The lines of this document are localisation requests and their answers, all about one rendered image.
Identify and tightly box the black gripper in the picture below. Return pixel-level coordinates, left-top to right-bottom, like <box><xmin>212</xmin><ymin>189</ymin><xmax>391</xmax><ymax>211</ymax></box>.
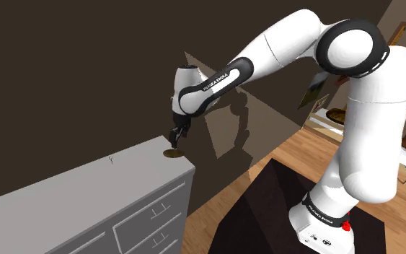
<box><xmin>168</xmin><ymin>113</ymin><xmax>193</xmax><ymax>149</ymax></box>

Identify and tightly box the brown round plate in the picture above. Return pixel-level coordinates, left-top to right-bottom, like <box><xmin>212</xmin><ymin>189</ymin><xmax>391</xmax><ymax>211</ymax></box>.
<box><xmin>163</xmin><ymin>149</ymin><xmax>185</xmax><ymax>159</ymax></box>

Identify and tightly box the dark robot stand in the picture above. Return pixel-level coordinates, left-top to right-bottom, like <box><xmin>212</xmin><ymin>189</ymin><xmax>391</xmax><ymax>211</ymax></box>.
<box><xmin>208</xmin><ymin>158</ymin><xmax>388</xmax><ymax>254</ymax></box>

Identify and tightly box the grey chest of drawers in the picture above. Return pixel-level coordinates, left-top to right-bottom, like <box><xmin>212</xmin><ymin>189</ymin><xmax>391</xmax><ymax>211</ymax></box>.
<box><xmin>0</xmin><ymin>135</ymin><xmax>196</xmax><ymax>254</ymax></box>

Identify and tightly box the small framed picture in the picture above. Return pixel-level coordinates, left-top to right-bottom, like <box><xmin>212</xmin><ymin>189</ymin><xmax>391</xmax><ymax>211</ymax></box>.
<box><xmin>311</xmin><ymin>93</ymin><xmax>330</xmax><ymax>114</ymax></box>

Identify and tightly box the low wooden table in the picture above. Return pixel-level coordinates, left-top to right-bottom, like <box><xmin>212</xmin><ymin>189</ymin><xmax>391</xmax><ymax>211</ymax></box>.
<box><xmin>302</xmin><ymin>107</ymin><xmax>347</xmax><ymax>146</ymax></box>

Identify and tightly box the dark tilted wall picture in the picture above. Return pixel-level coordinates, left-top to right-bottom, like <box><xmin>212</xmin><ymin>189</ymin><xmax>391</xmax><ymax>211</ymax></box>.
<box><xmin>297</xmin><ymin>70</ymin><xmax>330</xmax><ymax>110</ymax></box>

